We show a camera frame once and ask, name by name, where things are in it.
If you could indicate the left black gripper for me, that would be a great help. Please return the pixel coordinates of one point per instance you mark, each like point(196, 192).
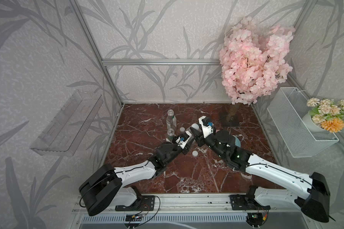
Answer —
point(185, 150)

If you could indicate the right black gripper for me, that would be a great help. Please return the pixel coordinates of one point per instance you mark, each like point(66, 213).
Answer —
point(198, 138)

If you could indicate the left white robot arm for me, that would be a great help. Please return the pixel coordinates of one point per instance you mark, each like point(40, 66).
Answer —
point(109, 186)

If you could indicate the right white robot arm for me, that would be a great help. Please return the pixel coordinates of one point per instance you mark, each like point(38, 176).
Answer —
point(308, 193)

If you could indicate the middle clear plastic bottle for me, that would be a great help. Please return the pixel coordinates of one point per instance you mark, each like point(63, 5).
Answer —
point(171, 136)

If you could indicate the clear plastic bottle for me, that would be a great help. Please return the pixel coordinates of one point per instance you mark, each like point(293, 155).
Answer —
point(171, 120)
point(171, 136)

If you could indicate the far clear plastic bottle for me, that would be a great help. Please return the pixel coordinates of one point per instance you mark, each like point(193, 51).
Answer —
point(171, 120)

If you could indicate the blue dustpan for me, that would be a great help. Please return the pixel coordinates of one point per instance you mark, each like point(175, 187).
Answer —
point(237, 142)

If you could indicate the pink artificial blossom tree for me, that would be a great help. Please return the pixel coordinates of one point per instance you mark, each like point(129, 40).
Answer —
point(253, 65)

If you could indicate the right base wiring bundle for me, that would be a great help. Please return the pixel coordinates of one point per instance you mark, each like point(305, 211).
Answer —
point(256, 219)

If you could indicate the potted pastel flower bouquet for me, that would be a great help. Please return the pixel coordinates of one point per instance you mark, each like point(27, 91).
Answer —
point(324, 115)

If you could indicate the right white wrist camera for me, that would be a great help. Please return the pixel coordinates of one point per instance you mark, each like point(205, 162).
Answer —
point(207, 126)

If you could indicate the white wire mesh basket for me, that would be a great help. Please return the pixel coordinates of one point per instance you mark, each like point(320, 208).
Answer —
point(290, 114)

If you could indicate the clear acrylic wall shelf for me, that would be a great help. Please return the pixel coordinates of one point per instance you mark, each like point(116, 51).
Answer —
point(66, 131)

